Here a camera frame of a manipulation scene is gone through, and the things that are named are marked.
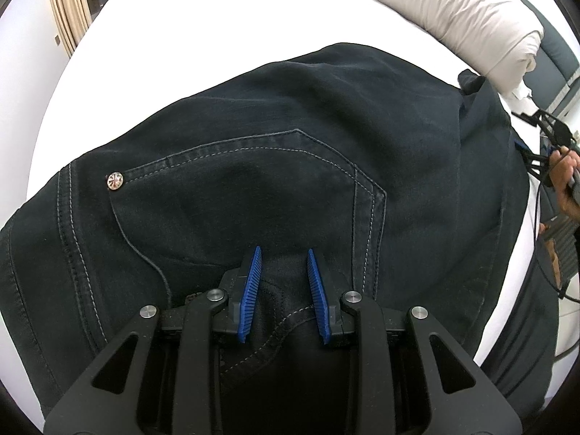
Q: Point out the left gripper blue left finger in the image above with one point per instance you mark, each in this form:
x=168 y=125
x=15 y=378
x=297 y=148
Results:
x=244 y=293

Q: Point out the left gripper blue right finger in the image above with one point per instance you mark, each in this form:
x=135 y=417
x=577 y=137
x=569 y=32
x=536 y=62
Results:
x=325 y=297

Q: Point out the black denim pants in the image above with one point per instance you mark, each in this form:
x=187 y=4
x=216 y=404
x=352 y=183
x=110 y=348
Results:
x=412 y=189

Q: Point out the person's right hand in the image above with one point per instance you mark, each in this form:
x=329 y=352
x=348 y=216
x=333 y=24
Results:
x=564 y=163

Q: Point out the dark grey headboard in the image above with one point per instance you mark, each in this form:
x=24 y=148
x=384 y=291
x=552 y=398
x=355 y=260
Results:
x=555 y=81

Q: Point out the rolled beige duvet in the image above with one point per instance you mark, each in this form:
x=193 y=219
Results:
x=499 y=39

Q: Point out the white bed mattress sheet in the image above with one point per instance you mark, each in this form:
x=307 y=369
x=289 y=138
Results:
x=140 y=56

